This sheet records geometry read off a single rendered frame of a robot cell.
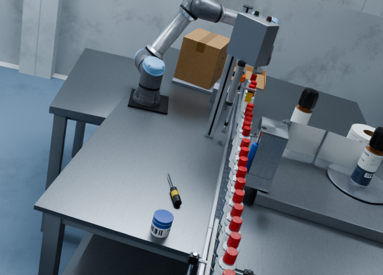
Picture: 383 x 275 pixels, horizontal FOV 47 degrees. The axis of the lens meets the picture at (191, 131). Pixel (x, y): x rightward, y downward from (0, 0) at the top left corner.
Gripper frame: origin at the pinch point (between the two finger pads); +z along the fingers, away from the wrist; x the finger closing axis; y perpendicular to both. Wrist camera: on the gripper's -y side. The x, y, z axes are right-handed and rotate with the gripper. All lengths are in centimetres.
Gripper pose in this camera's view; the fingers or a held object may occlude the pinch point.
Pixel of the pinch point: (252, 75)
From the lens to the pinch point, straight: 261.3
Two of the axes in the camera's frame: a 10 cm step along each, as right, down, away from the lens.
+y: 9.6, 2.9, -0.3
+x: 0.2, 0.6, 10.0
